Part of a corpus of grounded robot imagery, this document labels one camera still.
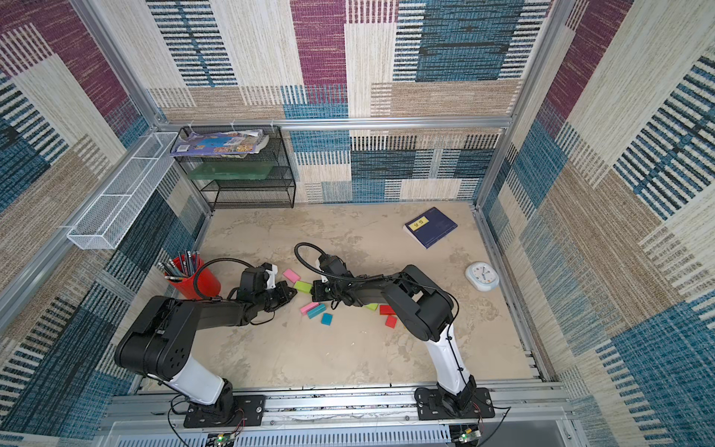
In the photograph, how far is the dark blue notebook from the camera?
110 cm

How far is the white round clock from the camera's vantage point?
37.7 inches

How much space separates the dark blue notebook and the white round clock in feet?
0.55
